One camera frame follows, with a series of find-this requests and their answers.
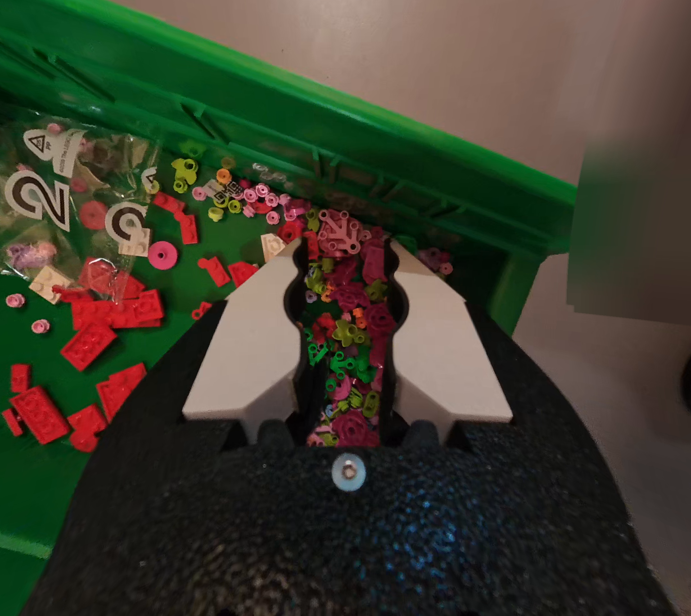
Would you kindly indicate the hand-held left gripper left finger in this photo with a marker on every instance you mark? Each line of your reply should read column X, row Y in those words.
column 243, row 357

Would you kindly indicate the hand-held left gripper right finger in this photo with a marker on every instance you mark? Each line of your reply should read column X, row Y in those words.
column 448, row 357

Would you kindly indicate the pile of small flower pieces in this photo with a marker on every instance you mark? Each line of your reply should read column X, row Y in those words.
column 345, row 297

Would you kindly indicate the green plastic bin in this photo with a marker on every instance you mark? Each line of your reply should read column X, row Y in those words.
column 378, row 151

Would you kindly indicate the white angled lego piece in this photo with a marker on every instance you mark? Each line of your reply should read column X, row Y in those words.
column 272, row 246

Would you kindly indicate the magenta round lego dish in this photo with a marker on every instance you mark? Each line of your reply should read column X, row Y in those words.
column 162, row 255

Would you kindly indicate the pile of red lego plates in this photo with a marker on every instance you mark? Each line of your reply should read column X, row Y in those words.
column 89, row 343

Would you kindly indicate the cream lego plate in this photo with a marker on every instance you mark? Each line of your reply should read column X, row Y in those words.
column 50, row 284

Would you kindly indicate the clear plastic parts bag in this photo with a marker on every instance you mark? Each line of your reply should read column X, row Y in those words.
column 54, row 227

